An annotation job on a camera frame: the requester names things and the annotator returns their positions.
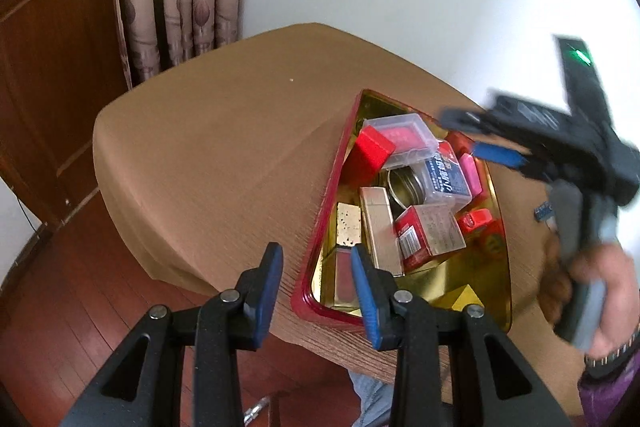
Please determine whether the person's right hand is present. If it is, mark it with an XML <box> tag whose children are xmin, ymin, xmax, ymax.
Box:
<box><xmin>542</xmin><ymin>234</ymin><xmax>640</xmax><ymax>360</ymax></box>

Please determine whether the round metal tin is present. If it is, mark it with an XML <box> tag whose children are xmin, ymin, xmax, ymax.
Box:
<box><xmin>385</xmin><ymin>166</ymin><xmax>428</xmax><ymax>212</ymax></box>

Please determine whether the clear plastic case red insert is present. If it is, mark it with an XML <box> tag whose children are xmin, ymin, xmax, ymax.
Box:
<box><xmin>364</xmin><ymin>113</ymin><xmax>441</xmax><ymax>170</ymax></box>

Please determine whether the beige red cardboard box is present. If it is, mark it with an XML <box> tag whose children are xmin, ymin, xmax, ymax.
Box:
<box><xmin>394</xmin><ymin>203</ymin><xmax>467</xmax><ymax>273</ymax></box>

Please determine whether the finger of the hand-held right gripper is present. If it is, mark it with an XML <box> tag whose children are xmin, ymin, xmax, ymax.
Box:
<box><xmin>439</xmin><ymin>106</ymin><xmax>506</xmax><ymax>136</ymax></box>
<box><xmin>470</xmin><ymin>141</ymin><xmax>551</xmax><ymax>184</ymax></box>

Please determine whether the small red box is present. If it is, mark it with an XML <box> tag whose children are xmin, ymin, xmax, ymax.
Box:
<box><xmin>352</xmin><ymin>127</ymin><xmax>396</xmax><ymax>185</ymax></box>

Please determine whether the brown wooden door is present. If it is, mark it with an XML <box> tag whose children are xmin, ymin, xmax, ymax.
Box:
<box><xmin>0</xmin><ymin>0</ymin><xmax>133</xmax><ymax>233</ymax></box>

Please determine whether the silver metal piece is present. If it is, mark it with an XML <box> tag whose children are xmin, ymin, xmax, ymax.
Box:
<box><xmin>242</xmin><ymin>394</ymin><xmax>273</xmax><ymax>425</ymax></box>

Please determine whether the red tin box gold interior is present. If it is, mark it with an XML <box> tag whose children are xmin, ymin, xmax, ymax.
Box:
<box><xmin>291</xmin><ymin>89</ymin><xmax>513</xmax><ymax>333</ymax></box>

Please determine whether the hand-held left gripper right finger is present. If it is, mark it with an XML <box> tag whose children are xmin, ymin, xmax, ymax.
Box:
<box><xmin>350</xmin><ymin>246</ymin><xmax>576</xmax><ymax>427</ymax></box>

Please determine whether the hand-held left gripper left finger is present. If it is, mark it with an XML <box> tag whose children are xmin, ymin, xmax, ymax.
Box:
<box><xmin>60</xmin><ymin>242</ymin><xmax>285</xmax><ymax>427</ymax></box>

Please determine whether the person's jeans leg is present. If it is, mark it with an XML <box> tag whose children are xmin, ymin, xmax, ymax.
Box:
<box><xmin>347</xmin><ymin>369</ymin><xmax>396</xmax><ymax>427</ymax></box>

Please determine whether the small red plastic gadget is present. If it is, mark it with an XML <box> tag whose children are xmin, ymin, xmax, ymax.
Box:
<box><xmin>457</xmin><ymin>208</ymin><xmax>493</xmax><ymax>235</ymax></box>

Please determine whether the dark studded wristband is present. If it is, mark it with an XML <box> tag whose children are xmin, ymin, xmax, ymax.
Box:
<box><xmin>582</xmin><ymin>322</ymin><xmax>640</xmax><ymax>380</ymax></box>

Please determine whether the gold rectangular box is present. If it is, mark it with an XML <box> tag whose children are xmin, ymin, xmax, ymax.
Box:
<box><xmin>359</xmin><ymin>187</ymin><xmax>405</xmax><ymax>278</ymax></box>

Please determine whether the blue-label clear plastic box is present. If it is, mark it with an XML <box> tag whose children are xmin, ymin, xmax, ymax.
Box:
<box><xmin>422</xmin><ymin>141</ymin><xmax>473</xmax><ymax>210</ymax></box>

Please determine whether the pink rectangular block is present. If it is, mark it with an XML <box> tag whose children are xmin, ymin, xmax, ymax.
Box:
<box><xmin>457</xmin><ymin>152</ymin><xmax>483</xmax><ymax>198</ymax></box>

